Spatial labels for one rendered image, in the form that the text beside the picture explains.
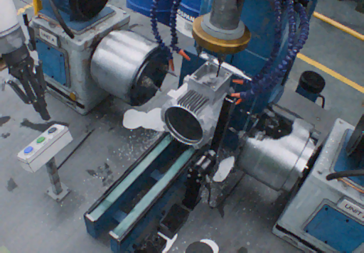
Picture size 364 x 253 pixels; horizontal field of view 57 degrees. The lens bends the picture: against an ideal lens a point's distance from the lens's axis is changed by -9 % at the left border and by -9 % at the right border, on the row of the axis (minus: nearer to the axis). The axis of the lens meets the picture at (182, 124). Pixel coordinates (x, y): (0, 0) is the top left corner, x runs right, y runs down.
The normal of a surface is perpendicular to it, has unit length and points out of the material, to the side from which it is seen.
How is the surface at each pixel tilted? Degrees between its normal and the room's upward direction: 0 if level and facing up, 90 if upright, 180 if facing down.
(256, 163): 81
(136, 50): 17
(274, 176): 84
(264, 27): 90
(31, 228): 0
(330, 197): 89
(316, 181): 90
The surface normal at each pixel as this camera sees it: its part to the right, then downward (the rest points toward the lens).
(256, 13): -0.55, 0.57
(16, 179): 0.13, -0.67
